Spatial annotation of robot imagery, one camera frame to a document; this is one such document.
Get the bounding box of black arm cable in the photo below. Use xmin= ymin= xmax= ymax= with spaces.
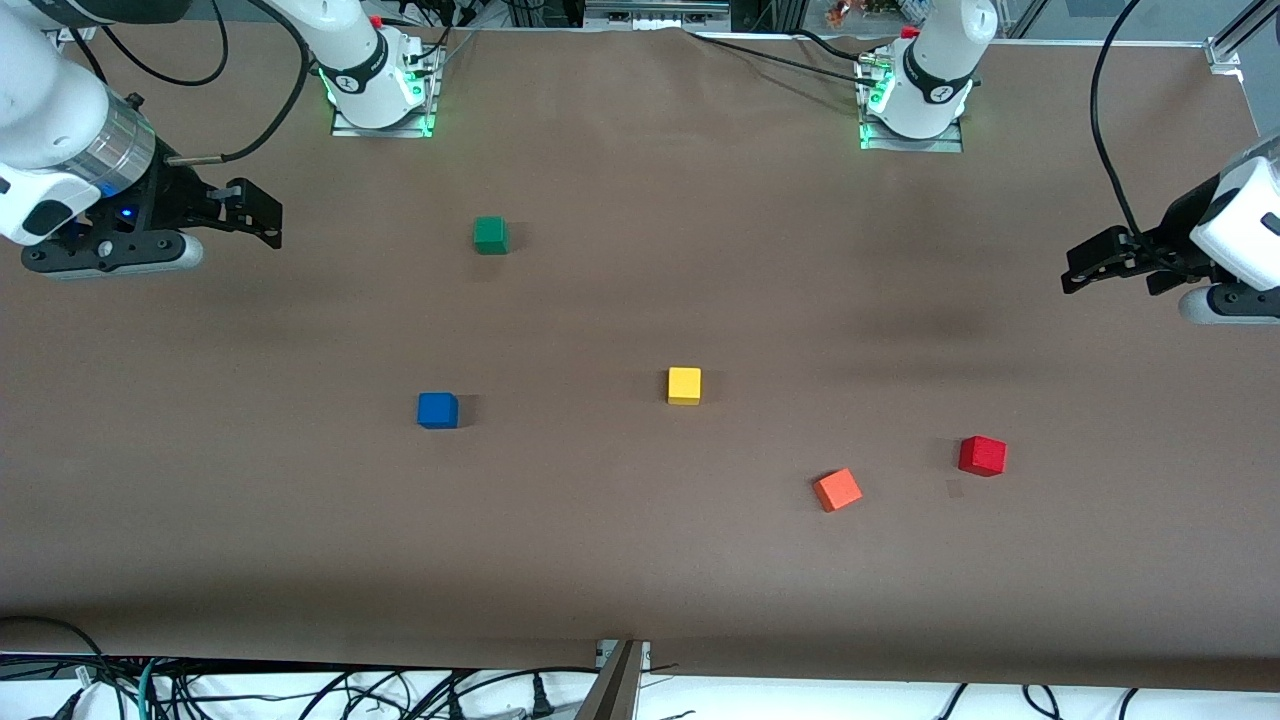
xmin=1090 ymin=0 xmax=1146 ymax=236
xmin=95 ymin=0 xmax=314 ymax=165

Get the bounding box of brown table cover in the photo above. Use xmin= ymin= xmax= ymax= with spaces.
xmin=0 ymin=20 xmax=1280 ymax=693

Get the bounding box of thick black looped cable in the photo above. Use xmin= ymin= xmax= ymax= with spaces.
xmin=0 ymin=616 xmax=106 ymax=681

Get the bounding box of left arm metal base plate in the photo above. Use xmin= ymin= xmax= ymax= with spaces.
xmin=857 ymin=58 xmax=965 ymax=154

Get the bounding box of red block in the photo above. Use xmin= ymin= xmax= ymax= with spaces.
xmin=958 ymin=435 xmax=1008 ymax=478

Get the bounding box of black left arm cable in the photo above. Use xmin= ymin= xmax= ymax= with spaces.
xmin=1090 ymin=0 xmax=1146 ymax=236

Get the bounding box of black base power cable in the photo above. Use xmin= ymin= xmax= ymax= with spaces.
xmin=688 ymin=29 xmax=883 ymax=87

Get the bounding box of brown support beam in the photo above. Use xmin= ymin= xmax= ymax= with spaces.
xmin=574 ymin=642 xmax=643 ymax=720

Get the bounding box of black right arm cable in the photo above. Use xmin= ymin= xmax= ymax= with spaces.
xmin=95 ymin=0 xmax=314 ymax=165

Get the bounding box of silver metal bracket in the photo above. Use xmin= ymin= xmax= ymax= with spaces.
xmin=596 ymin=639 xmax=652 ymax=673

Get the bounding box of orange block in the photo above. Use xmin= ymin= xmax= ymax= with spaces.
xmin=812 ymin=467 xmax=864 ymax=514

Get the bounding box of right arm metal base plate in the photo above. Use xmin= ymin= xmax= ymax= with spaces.
xmin=331 ymin=44 xmax=442 ymax=139

